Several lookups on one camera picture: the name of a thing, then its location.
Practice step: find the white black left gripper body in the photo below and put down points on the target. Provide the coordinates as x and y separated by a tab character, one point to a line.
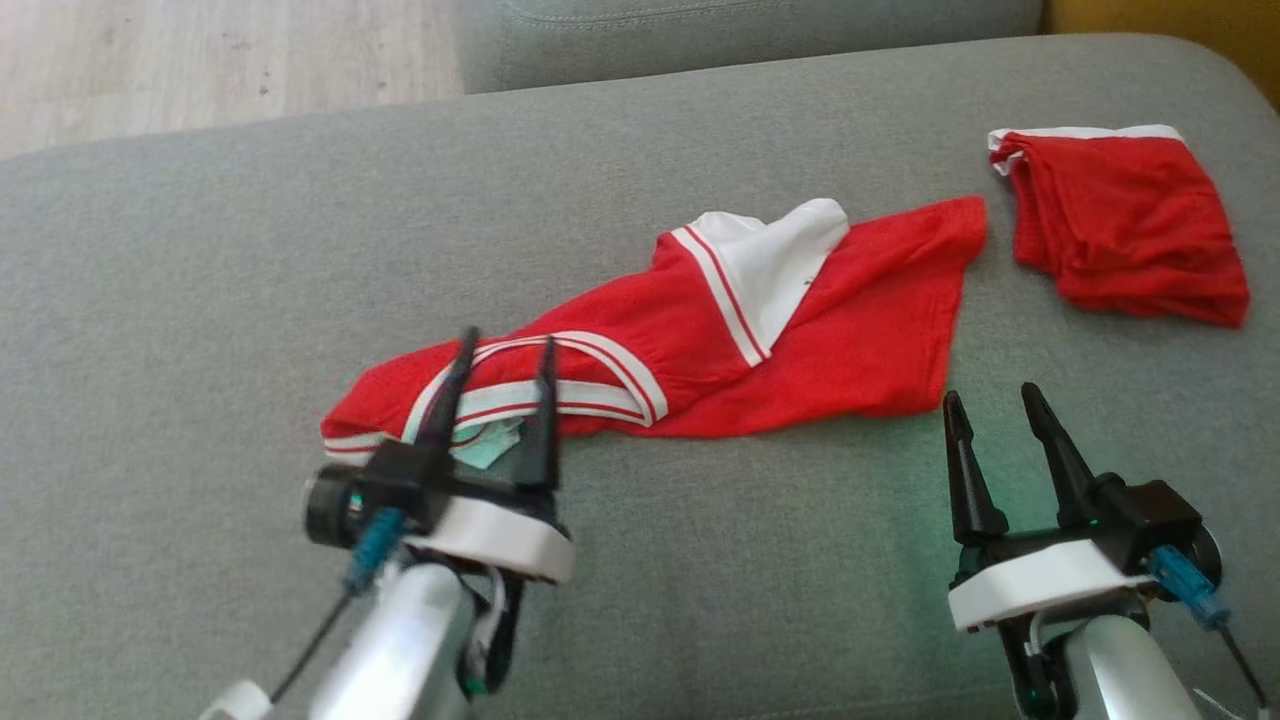
500	535

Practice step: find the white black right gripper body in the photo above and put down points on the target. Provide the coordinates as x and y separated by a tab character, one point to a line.
1040	585

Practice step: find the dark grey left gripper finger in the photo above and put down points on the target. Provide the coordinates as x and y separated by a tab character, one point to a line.
543	440
445	420

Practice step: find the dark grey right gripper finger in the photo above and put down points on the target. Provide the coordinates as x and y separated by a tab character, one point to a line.
1065	470
970	480

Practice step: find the red jersey white striped trim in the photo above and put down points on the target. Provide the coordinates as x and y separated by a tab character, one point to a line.
850	330

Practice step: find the red basketball shorts white stripe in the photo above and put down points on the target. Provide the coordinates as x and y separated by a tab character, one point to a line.
1120	220

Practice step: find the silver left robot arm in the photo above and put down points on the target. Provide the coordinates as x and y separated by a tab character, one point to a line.
400	650

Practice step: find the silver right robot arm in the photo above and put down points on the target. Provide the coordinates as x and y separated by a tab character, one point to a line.
1130	670

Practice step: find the large grey sofa chaise cushion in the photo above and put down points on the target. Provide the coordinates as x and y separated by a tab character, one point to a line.
200	250

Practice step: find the yellow sofa backrest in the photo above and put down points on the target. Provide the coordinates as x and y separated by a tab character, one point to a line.
1180	25

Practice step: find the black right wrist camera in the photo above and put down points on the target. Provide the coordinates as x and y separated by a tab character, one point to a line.
1160	520

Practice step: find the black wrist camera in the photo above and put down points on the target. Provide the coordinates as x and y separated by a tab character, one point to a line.
335	510
1160	520

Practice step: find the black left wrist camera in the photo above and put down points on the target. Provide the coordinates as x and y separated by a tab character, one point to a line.
335	510

